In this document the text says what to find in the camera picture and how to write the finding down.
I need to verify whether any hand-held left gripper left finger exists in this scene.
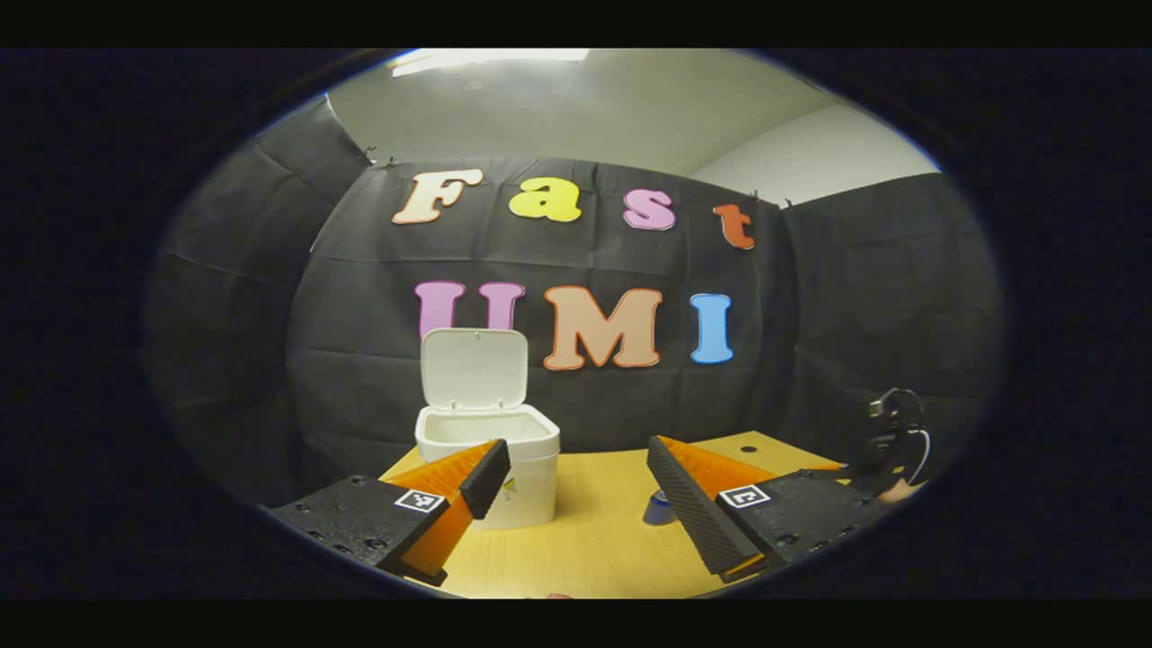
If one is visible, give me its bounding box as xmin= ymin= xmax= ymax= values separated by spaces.
xmin=268 ymin=438 xmax=512 ymax=588

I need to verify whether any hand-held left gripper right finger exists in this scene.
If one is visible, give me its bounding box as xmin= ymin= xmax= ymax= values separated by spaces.
xmin=646 ymin=435 xmax=892 ymax=586

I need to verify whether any white desktop garbage bin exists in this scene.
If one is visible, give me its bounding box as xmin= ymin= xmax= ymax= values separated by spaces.
xmin=415 ymin=328 xmax=561 ymax=530

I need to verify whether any wooden desktop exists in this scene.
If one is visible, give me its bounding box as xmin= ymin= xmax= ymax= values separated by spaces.
xmin=378 ymin=430 xmax=847 ymax=599

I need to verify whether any black backdrop cloth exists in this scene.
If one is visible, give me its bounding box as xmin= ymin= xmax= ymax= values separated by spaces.
xmin=144 ymin=94 xmax=1004 ymax=505

